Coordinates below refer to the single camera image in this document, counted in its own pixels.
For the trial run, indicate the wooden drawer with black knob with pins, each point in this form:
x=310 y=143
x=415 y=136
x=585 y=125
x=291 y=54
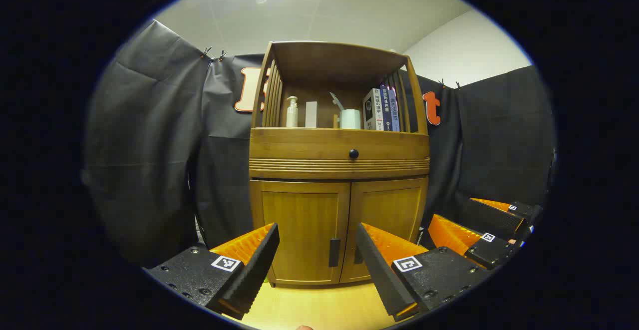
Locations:
x=299 y=145

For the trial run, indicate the pale utensil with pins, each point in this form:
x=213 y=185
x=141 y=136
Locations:
x=336 y=100

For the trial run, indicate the light blue book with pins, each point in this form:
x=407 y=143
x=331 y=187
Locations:
x=394 y=113

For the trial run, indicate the wooden double-door shoe cabinet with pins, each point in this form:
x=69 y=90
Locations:
x=339 y=65

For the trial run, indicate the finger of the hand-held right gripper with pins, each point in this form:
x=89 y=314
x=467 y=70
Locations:
x=489 y=251
x=491 y=216

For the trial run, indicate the white pump bottle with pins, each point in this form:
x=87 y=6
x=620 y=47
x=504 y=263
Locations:
x=292 y=115

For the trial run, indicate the small white box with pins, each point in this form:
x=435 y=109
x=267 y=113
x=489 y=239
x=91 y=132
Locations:
x=311 y=115

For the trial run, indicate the wooden shoe cabinet door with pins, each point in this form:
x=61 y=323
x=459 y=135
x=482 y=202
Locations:
x=299 y=220
x=389 y=205

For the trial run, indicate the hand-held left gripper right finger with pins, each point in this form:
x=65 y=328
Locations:
x=379 y=275

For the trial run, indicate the black backdrop cloth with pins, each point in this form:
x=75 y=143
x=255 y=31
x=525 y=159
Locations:
x=150 y=145

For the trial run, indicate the white book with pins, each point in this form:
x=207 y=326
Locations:
x=372 y=110

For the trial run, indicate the white mug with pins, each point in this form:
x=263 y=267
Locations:
x=350 y=119

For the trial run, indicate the dark blue book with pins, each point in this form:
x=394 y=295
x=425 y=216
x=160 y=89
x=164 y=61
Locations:
x=385 y=108

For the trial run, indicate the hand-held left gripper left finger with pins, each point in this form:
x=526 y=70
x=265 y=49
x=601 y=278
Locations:
x=254 y=275

